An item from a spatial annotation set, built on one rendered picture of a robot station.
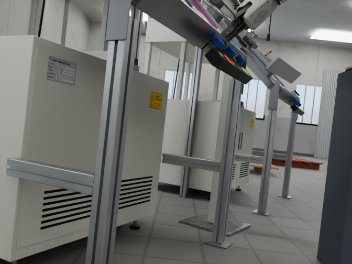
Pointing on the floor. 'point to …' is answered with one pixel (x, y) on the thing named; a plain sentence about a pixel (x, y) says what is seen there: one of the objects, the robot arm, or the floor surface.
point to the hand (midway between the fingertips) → (229, 33)
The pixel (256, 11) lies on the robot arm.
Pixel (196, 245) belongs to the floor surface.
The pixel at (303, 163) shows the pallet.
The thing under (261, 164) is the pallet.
